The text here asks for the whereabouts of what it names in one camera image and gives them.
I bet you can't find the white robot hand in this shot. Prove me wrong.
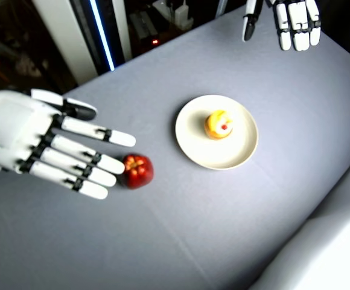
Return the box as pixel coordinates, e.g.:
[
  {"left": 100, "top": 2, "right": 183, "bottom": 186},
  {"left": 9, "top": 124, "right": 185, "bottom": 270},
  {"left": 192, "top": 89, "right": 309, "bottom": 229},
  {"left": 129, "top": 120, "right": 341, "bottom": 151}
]
[
  {"left": 243, "top": 0, "right": 322, "bottom": 51},
  {"left": 0, "top": 88, "right": 136, "bottom": 200}
]

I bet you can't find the red toy apple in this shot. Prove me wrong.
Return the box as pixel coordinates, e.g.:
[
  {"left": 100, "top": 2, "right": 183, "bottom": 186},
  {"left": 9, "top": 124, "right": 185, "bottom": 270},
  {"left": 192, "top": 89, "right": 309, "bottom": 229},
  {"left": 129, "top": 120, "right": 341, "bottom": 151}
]
[{"left": 121, "top": 153, "right": 154, "bottom": 190}]

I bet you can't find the yellow toy cupcake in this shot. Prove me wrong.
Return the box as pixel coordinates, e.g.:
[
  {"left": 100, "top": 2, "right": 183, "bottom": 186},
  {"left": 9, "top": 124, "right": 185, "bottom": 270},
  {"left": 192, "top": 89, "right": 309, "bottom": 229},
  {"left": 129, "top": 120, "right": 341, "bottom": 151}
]
[{"left": 204, "top": 109, "right": 234, "bottom": 140}]

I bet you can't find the cream round plate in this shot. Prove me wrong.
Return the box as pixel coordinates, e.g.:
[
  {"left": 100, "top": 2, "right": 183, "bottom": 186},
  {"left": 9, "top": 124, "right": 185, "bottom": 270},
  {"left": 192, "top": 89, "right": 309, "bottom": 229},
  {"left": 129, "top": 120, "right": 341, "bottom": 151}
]
[{"left": 174, "top": 94, "right": 259, "bottom": 170}]

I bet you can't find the white column panel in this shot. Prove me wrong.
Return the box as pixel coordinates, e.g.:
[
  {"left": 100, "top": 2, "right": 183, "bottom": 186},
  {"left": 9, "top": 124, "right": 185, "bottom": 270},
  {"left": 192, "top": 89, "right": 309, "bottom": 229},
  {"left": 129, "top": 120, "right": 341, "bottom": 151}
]
[{"left": 32, "top": 0, "right": 99, "bottom": 86}]

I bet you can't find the white power adapter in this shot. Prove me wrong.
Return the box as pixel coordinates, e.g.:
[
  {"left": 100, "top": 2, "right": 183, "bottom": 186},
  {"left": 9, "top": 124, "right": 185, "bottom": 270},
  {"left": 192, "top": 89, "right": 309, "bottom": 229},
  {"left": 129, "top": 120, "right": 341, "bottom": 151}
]
[{"left": 174, "top": 2, "right": 194, "bottom": 30}]

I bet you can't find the blue light strip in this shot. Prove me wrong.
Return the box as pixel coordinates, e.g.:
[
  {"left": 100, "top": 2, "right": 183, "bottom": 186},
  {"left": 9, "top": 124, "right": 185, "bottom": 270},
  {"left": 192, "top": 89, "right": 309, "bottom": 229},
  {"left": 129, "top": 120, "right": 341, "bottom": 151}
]
[{"left": 89, "top": 0, "right": 116, "bottom": 71}]

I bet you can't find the black device with red light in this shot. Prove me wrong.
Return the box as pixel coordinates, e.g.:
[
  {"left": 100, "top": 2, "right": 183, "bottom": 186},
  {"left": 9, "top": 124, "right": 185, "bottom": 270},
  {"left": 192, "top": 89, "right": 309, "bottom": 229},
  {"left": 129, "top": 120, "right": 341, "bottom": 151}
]
[{"left": 129, "top": 11, "right": 164, "bottom": 51}]

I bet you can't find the grey table cloth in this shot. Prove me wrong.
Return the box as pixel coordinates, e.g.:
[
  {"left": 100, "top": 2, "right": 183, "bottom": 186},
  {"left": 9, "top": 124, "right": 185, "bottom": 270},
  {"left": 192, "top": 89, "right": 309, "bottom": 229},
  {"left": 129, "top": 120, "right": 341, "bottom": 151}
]
[{"left": 0, "top": 2, "right": 350, "bottom": 290}]

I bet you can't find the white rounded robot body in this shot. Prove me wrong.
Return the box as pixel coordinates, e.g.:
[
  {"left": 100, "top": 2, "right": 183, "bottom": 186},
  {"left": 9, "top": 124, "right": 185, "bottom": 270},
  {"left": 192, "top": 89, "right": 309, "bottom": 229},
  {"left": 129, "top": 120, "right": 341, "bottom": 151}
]
[{"left": 249, "top": 155, "right": 350, "bottom": 290}]

